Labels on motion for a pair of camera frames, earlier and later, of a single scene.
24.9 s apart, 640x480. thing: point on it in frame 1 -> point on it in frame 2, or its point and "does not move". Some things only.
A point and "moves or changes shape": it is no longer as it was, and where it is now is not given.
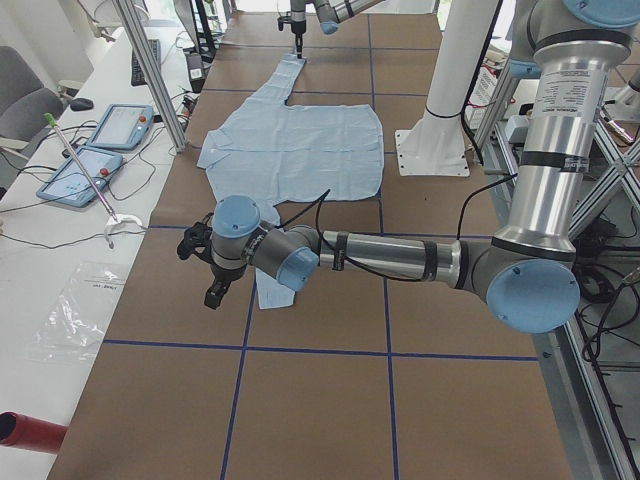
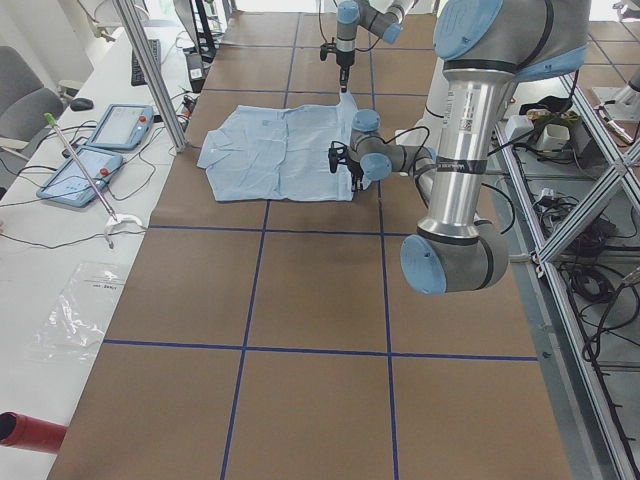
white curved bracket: (117, 219) does not move
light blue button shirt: (273, 153) moves or changes shape
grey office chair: (23, 103) does not move
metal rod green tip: (50, 118) does not move
